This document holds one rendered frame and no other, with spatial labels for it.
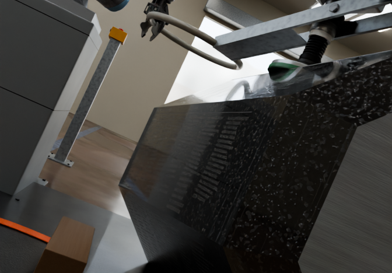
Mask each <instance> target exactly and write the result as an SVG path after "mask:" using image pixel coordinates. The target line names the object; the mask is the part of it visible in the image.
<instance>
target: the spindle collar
mask: <svg viewBox="0 0 392 273"><path fill-rule="evenodd" d="M336 1H339V0H325V3H324V5H326V4H329V3H332V2H336ZM344 20H345V16H340V17H335V18H332V19H328V20H324V21H321V22H317V23H312V25H311V28H310V30H309V32H311V30H315V29H316V30H322V31H324V32H327V33H328V34H330V35H331V36H332V40H333V39H334V37H335V35H336V33H337V32H353V30H354V28H355V26H356V21H344Z"/></svg>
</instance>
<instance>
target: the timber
mask: <svg viewBox="0 0 392 273"><path fill-rule="evenodd" d="M94 232H95V228H94V227H92V226H89V225H86V224H84V223H81V222H78V221H76V220H73V219H71V218H68V217H66V216H63V217H62V219H61V221H60V222H59V224H58V226H57V228H56V230H55V231H54V233H53V235H52V236H51V239H50V240H49V242H48V244H47V245H46V247H45V249H44V251H43V253H42V255H41V257H40V260H39V262H38V264H37V266H36V269H35V270H34V272H33V273H83V271H84V269H85V267H86V264H87V261H88V257H89V253H90V248H91V245H92V240H93V235H94Z"/></svg>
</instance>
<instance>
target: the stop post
mask: <svg viewBox="0 0 392 273"><path fill-rule="evenodd" d="M108 36H109V39H110V41H109V42H108V45H107V47H106V49H105V51H104V53H103V55H102V57H101V59H100V62H99V64H98V66H97V68H96V70H95V72H94V74H93V76H92V78H91V80H90V83H89V85H88V87H87V89H86V91H85V94H84V95H83V97H82V100H81V101H80V104H79V106H78V108H77V110H76V112H75V115H74V117H73V119H72V121H71V123H70V125H69V127H68V129H67V131H66V133H65V136H64V138H63V140H62V142H61V144H60V146H59V148H58V150H57V152H56V154H53V153H50V154H49V156H48V158H47V159H50V160H53V161H55V162H57V163H60V164H62V165H65V166H68V167H71V166H72V165H73V164H74V162H72V161H71V160H68V159H67V157H68V155H69V153H70V151H71V148H72V146H73V144H74V142H75V140H76V137H77V136H78V134H79V131H80V130H81V127H82V125H83V123H84V121H85V119H86V116H87V114H88V112H89V110H90V108H91V106H92V104H93V102H94V100H95V97H96V95H97V93H98V91H99V89H100V87H101V85H102V83H103V81H104V78H105V76H106V74H107V72H108V70H109V67H110V65H111V63H112V61H113V59H114V57H115V55H116V53H117V51H118V48H119V46H120V44H121V45H124V42H125V40H126V38H127V33H126V32H124V31H122V30H120V29H118V28H116V27H114V26H113V27H112V29H111V31H110V33H109V35H108Z"/></svg>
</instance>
